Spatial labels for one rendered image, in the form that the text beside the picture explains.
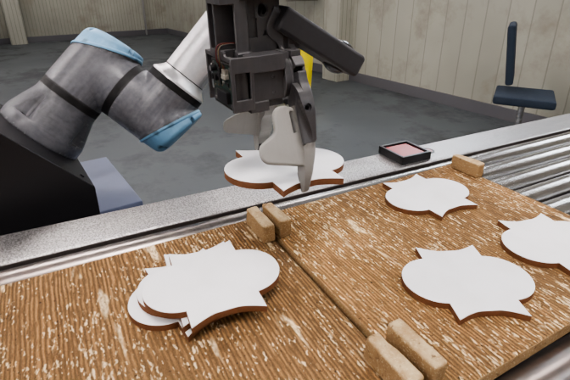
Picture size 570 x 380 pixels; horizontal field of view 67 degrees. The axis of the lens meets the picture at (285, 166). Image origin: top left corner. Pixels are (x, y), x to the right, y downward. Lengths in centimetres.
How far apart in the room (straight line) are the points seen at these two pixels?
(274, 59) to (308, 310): 26
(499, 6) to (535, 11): 34
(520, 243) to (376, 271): 20
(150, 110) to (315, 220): 38
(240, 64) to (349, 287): 27
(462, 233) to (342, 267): 19
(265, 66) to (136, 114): 45
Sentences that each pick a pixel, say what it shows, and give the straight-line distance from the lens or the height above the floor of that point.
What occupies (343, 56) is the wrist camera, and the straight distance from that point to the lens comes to 48.
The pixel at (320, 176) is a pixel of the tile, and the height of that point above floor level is 106.
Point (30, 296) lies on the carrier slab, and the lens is 57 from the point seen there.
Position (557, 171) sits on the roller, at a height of 91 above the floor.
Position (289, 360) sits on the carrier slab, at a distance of 43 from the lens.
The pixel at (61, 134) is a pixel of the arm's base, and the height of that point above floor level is 101.
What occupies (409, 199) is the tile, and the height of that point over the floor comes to 94.
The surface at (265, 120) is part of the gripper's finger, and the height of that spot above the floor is 110.
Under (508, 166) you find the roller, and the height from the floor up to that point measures 92.
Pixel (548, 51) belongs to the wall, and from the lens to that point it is 448.
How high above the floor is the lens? 126
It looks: 24 degrees down
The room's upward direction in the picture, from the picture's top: straight up
